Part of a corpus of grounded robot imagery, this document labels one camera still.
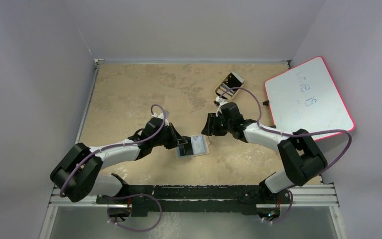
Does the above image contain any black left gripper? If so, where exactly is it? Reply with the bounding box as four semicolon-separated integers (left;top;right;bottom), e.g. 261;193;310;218
151;123;187;150

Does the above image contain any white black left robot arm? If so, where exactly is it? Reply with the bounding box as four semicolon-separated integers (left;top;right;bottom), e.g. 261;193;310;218
50;117;191;204

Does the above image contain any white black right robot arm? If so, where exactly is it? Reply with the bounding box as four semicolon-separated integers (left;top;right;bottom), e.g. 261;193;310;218
201;102;328;203

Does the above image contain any beige oval card tray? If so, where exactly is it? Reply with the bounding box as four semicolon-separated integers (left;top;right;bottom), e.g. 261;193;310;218
214;71;245;101

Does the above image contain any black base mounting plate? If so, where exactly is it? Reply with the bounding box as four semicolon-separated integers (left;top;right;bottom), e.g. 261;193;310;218
96;185;291;217

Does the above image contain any pink framed whiteboard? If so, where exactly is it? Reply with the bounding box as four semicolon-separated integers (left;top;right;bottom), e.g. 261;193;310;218
264;56;356;133

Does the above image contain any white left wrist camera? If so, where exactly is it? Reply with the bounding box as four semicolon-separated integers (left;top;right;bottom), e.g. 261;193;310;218
157;110;170;124

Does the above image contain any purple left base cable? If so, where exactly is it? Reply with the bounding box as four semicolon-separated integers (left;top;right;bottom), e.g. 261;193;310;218
106;193;164;233

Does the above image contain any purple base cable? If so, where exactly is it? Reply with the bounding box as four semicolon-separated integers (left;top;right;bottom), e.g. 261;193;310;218
106;193;164;233
260;186;293;225

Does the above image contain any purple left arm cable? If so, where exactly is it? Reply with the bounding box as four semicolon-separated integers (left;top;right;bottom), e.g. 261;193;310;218
59;104;167;198

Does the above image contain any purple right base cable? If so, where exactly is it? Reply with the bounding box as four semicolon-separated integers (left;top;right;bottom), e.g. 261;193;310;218
260;186;293;225

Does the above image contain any aluminium frame rail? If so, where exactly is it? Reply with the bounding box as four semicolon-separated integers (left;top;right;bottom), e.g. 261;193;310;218
48;184;340;207

